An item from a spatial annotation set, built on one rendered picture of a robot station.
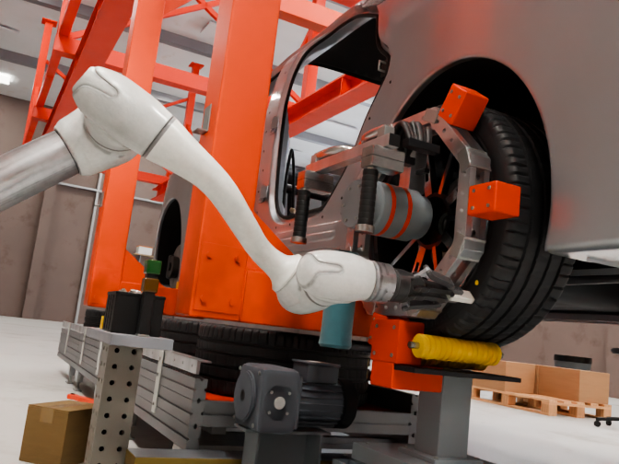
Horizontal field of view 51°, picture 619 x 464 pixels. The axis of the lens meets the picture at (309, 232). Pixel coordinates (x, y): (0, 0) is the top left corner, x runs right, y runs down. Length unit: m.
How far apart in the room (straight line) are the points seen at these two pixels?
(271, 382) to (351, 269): 0.56
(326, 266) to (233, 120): 0.84
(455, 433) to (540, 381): 5.76
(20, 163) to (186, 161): 0.33
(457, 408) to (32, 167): 1.18
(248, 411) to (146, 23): 2.86
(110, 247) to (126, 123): 2.61
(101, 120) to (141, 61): 2.82
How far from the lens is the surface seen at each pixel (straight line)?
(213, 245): 1.95
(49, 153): 1.41
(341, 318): 1.73
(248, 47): 2.13
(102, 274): 3.82
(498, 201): 1.47
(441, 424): 1.77
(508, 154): 1.60
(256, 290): 2.00
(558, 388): 7.34
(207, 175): 1.29
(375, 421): 2.36
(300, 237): 1.75
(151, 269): 1.83
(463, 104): 1.65
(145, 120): 1.27
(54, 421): 2.32
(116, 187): 3.89
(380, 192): 1.65
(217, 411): 2.09
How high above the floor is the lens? 0.51
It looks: 9 degrees up
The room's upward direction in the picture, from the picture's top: 7 degrees clockwise
